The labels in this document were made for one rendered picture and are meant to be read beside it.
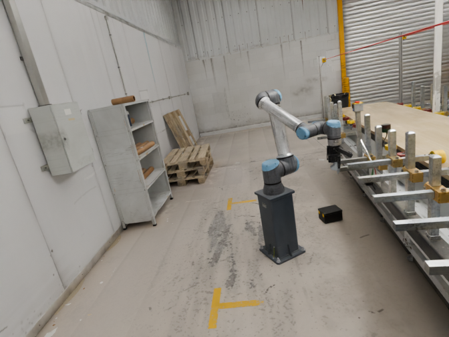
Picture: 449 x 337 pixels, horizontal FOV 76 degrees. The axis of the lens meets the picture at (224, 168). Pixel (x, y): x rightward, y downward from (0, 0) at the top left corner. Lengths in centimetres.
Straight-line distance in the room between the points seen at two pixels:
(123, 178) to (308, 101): 725
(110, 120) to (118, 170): 60
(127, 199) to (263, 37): 717
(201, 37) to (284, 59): 267
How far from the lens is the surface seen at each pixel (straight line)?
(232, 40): 970
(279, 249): 266
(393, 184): 208
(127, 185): 375
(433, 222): 130
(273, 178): 244
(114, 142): 364
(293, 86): 971
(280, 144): 252
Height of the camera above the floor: 156
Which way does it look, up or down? 16 degrees down
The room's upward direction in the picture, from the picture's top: 10 degrees counter-clockwise
